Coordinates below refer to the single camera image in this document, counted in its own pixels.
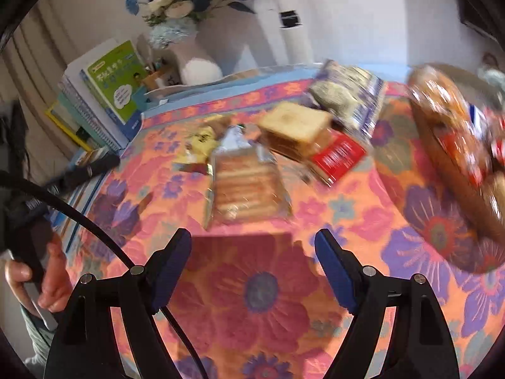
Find white ceramic vase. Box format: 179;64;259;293
170;37;223;86

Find black cable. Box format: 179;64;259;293
0;171;208;379

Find white cylinder with black camera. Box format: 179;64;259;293
279;10;314;64

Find biscuit pack with label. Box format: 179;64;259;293
203;125;292;229

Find green cover book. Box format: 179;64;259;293
80;39;147;140

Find stack of books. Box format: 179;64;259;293
43;39;149;253

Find blue white artificial flowers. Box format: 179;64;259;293
125;0;254;50

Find floral orange tablecloth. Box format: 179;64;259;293
88;73;504;378

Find wooden pen holder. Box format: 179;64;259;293
142;65;180;91

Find yellow small snack packet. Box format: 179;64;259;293
174;115;232;175

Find toast bread pack red label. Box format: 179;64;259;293
257;101;367;187

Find amber ribbed glass bowl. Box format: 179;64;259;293
407;64;505;275

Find blue white printed snack bag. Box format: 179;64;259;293
308;60;387;140

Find person's left hand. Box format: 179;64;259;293
4;234;73;316

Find red white striped snack bag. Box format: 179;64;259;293
435;105;495;188

